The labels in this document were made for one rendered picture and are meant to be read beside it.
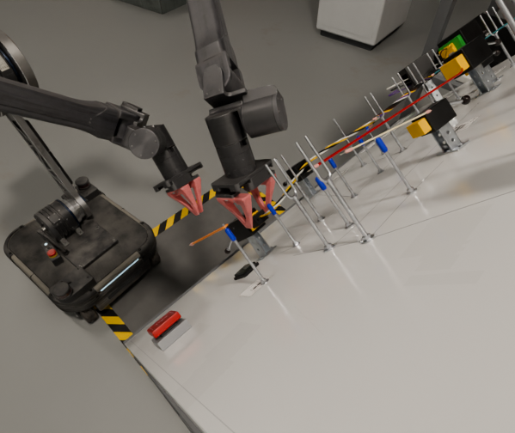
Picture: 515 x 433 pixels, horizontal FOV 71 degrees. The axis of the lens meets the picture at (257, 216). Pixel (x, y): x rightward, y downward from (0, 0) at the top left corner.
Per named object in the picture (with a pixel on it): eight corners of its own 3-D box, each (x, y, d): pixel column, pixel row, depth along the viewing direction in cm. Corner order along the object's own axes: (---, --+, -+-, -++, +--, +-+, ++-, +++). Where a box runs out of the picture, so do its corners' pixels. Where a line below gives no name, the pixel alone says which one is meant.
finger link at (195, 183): (217, 204, 80) (195, 167, 77) (193, 221, 75) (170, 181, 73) (199, 210, 85) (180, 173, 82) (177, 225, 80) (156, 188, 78)
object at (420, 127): (432, 129, 52) (425, 117, 51) (425, 134, 51) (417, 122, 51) (419, 134, 54) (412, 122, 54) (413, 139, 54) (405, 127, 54)
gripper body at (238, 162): (275, 167, 64) (263, 128, 61) (240, 194, 58) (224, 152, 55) (248, 168, 69) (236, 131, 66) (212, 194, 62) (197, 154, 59)
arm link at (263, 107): (225, 93, 66) (201, 67, 58) (285, 75, 62) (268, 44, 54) (229, 154, 64) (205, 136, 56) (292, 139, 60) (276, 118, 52)
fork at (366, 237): (368, 243, 41) (298, 139, 40) (358, 245, 43) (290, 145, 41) (378, 233, 42) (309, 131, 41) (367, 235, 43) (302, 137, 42)
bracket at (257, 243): (269, 248, 73) (255, 228, 72) (276, 246, 71) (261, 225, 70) (255, 262, 70) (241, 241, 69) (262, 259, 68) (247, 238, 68)
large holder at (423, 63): (488, 73, 98) (461, 27, 96) (432, 112, 100) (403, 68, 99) (475, 78, 104) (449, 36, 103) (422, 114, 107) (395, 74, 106)
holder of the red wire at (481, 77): (527, 63, 76) (501, 19, 75) (488, 94, 73) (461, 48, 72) (505, 74, 81) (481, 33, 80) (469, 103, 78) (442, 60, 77)
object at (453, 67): (469, 66, 73) (462, 52, 72) (462, 71, 72) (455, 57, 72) (453, 76, 77) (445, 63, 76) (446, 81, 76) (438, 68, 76)
